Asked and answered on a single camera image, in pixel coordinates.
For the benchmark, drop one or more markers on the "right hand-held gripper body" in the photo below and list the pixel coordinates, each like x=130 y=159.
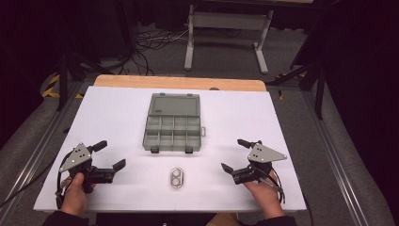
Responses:
x=263 y=154

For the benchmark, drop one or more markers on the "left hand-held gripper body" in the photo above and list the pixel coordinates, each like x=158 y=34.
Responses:
x=76 y=157

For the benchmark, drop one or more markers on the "person's left hand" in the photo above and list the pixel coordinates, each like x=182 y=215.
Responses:
x=75 y=193

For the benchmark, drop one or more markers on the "person's right hand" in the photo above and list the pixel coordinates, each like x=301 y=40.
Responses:
x=266 y=197

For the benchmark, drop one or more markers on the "white board mat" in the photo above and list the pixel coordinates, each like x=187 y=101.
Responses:
x=113 y=125

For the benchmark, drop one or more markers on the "grey plastic compartment box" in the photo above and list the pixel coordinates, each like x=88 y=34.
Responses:
x=173 y=124

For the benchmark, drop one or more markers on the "yellow black hazard tape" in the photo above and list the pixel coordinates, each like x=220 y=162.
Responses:
x=50 y=91

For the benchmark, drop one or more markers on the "black metal stand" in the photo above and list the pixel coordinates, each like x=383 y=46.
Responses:
x=319 y=91
x=64 y=78

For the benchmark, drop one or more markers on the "aluminium floor rail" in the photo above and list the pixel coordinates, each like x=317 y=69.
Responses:
x=37 y=147
x=332 y=150

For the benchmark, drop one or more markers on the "white metal table frame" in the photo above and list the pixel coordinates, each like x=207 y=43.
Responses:
x=226 y=20

